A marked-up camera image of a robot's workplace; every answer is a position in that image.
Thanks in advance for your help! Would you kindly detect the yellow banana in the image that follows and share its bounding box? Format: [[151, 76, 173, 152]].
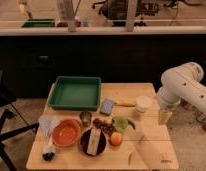
[[115, 101, 136, 107]]

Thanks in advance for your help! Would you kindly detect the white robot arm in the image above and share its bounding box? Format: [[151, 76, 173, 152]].
[[156, 62, 206, 125]]

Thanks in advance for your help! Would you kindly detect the white plastic cup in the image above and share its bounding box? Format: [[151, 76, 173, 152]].
[[136, 96, 151, 113]]

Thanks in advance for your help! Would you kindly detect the small metal cup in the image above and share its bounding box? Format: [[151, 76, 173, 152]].
[[79, 111, 92, 127]]

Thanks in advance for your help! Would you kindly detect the dark green pepper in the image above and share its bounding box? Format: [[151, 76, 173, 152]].
[[127, 119, 136, 130]]

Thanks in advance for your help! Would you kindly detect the green lettuce leaf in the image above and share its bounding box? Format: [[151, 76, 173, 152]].
[[112, 117, 128, 134]]

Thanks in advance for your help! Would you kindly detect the orange peach fruit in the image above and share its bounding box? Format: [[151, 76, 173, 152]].
[[110, 132, 123, 146]]

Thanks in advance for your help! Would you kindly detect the dark grape bunch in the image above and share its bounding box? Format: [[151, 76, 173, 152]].
[[93, 118, 114, 135]]

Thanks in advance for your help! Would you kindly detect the blue sponge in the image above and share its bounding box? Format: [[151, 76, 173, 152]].
[[100, 98, 115, 115]]

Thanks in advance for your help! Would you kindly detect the white rectangular block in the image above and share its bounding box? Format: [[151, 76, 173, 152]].
[[87, 128, 101, 156]]

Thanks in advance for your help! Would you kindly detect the dark round plate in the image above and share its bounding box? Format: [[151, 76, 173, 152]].
[[80, 128, 106, 157]]

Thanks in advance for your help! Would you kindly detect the green plastic tray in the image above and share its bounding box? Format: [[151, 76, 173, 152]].
[[48, 76, 101, 111]]

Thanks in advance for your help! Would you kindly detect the orange bowl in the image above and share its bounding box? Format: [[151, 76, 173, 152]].
[[52, 119, 81, 147]]

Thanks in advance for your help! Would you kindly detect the dark background office chair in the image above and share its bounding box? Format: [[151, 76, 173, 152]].
[[92, 0, 159, 26]]

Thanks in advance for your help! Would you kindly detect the dark-headed white brush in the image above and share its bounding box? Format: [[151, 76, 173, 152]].
[[42, 139, 55, 161]]

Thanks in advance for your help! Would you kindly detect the black office chair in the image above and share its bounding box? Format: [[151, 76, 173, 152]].
[[0, 64, 40, 171]]

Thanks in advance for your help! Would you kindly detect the green background tray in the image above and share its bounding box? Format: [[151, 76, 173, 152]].
[[22, 19, 55, 28]]

